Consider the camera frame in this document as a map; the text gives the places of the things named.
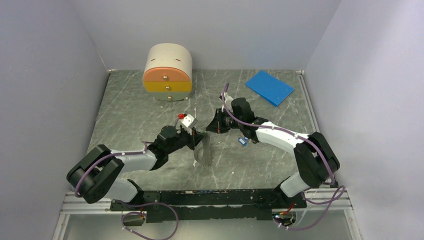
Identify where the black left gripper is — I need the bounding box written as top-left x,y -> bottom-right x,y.
166,126 -> 206,155

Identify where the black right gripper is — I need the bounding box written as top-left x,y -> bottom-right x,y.
205,108 -> 243,134

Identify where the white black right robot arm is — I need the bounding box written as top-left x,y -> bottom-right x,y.
206,97 -> 340,208

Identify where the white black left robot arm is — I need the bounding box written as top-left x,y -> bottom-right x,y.
66,125 -> 211,210

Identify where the blue key tag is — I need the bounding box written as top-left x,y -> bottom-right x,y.
238,137 -> 249,146

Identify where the blue rectangular sheet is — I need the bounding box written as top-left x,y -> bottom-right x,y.
245,70 -> 294,107

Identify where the round mini drawer cabinet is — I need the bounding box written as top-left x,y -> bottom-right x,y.
142,43 -> 193,102

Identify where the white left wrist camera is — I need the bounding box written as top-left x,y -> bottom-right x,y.
177,113 -> 198,135

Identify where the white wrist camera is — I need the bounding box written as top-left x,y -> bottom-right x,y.
223,92 -> 234,111
177,113 -> 198,135

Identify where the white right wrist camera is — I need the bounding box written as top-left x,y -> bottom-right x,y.
223,92 -> 234,111

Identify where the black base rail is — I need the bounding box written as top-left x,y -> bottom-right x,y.
110,188 -> 307,223

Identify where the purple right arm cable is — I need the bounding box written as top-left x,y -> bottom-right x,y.
221,82 -> 347,232

